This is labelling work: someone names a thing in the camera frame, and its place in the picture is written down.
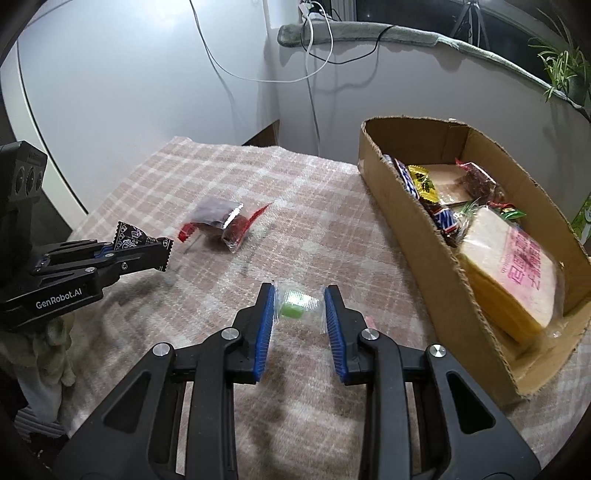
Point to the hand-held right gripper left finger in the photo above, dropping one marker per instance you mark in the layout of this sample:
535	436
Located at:
265	332

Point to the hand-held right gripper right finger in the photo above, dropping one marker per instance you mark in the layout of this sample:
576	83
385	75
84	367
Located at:
334	332

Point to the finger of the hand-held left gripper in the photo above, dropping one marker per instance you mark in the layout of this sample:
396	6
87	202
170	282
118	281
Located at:
74	249
124	265

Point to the black patterned snack packet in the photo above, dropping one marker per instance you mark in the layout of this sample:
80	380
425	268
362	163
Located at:
134	237

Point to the green jelly cup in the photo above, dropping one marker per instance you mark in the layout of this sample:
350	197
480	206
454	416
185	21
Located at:
295	302

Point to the brown cardboard box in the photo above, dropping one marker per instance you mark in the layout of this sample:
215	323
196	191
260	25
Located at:
397	221

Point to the sliced bread packet pink label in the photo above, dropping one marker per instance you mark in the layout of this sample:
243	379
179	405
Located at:
508	277

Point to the red clear snack packet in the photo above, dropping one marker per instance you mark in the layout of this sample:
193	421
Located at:
221	224
480	182

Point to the pink checked blanket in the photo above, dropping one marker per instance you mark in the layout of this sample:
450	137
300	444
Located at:
300	207

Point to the blue striped snack packet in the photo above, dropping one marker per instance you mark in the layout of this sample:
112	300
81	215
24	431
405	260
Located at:
404	177

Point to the yellow snack packet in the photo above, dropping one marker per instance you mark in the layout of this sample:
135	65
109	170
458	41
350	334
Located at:
422	182

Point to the brown wooden board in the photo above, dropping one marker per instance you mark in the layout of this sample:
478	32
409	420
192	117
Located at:
265	134

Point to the green snack packet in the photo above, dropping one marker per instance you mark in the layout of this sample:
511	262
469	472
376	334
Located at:
510	213

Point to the green drink carton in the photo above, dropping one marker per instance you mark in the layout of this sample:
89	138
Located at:
582	221

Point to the grey sill cloth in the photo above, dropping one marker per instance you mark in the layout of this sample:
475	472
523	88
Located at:
415	34

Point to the white power strip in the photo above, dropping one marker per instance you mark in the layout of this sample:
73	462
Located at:
314	7

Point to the window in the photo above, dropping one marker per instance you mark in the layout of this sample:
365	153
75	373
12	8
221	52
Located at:
415	11

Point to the black tripod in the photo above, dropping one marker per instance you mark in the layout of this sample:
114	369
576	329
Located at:
471	18

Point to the green spider plant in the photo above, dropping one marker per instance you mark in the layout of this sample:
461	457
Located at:
563	64

